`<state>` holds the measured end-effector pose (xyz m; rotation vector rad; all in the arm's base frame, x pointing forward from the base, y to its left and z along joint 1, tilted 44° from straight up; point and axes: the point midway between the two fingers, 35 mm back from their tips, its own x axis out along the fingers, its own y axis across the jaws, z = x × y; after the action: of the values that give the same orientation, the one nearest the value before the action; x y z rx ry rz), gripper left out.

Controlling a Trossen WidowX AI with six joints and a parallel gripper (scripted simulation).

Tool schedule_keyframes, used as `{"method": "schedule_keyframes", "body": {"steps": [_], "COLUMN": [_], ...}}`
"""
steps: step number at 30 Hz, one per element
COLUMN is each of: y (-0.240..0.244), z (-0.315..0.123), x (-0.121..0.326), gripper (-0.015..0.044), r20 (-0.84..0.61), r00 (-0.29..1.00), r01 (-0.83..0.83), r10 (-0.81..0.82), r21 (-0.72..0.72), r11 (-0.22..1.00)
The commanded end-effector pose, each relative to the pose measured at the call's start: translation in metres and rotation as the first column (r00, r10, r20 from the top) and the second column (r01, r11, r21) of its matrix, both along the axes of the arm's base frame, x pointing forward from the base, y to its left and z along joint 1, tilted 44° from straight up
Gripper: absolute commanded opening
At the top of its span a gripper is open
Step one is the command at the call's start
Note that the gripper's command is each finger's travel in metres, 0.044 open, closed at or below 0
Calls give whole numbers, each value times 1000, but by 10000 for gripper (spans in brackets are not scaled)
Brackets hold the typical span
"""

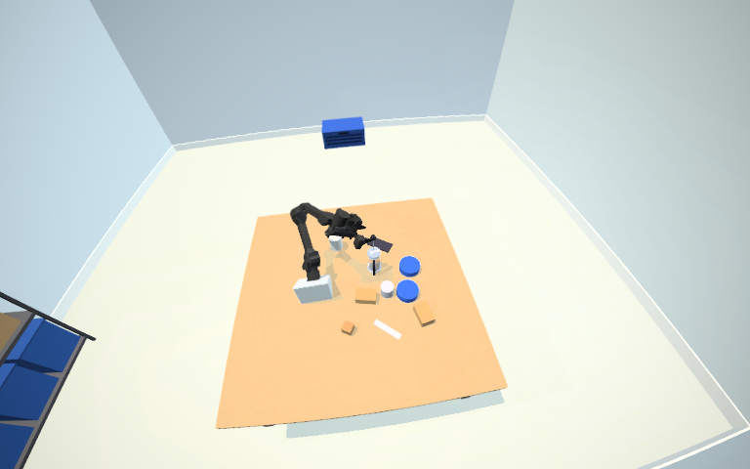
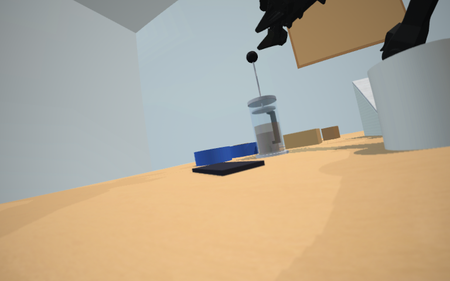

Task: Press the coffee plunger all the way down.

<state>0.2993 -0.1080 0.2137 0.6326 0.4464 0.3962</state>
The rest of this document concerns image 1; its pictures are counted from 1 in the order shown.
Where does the glass french press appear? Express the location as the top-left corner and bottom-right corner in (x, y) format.
(367, 234), (382, 276)

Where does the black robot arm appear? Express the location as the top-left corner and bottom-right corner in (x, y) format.
(289, 202), (362, 281)

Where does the blue cylinder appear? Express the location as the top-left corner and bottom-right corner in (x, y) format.
(396, 279), (419, 303)
(399, 256), (421, 277)

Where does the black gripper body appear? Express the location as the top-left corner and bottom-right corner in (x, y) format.
(341, 225), (365, 249)

